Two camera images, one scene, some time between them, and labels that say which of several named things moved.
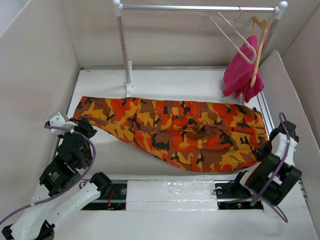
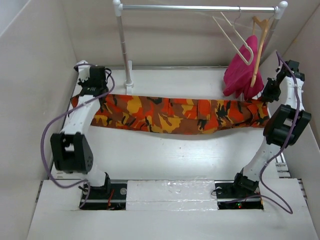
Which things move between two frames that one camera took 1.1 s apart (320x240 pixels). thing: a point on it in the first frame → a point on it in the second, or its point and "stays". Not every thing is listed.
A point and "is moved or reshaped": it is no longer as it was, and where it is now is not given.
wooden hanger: (264, 25) stays
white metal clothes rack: (279, 9) stays
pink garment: (239, 73) stays
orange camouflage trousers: (201, 135) is moved or reshaped
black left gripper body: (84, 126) → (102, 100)
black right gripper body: (263, 150) → (272, 91)
